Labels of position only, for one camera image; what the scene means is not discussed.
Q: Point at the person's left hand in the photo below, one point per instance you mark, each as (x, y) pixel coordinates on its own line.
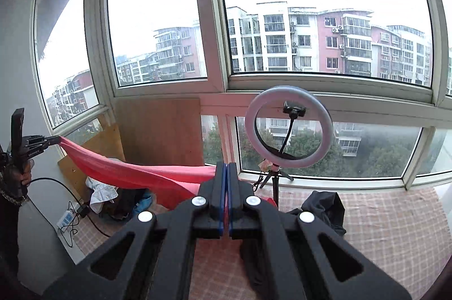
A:
(27, 174)

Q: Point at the dark brown clothes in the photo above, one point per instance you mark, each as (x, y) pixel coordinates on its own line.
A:
(125, 202)

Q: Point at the black phone holder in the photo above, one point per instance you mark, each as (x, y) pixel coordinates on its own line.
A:
(294, 110)

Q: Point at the white power strip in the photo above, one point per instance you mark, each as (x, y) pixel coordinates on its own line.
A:
(65, 220)

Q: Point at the dark grey garment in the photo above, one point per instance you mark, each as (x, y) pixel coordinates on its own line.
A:
(323, 208)

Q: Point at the large wooden board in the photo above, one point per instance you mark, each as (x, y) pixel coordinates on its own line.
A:
(159, 130)

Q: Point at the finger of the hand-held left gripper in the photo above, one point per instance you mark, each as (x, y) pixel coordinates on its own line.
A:
(46, 138)
(40, 145)

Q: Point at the white cloth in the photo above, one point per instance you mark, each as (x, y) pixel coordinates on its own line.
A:
(102, 195)

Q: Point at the black charger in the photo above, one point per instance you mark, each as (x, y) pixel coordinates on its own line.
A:
(84, 210)

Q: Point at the person's left forearm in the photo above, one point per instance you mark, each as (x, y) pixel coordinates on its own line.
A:
(7, 180)

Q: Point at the small wooden board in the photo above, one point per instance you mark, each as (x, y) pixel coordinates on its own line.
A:
(76, 176)

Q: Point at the blue cloth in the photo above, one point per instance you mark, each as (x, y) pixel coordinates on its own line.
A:
(145, 206)

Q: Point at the pink checked blanket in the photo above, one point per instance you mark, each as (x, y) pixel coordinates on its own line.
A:
(388, 233)

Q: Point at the pink shirt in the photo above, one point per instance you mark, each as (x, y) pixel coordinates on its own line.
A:
(141, 172)

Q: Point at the row of apartment buildings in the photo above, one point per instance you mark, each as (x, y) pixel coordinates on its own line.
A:
(303, 38)

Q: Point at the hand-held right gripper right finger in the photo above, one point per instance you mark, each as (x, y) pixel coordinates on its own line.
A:
(231, 204)

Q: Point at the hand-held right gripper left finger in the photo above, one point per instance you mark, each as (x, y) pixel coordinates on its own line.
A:
(221, 204)

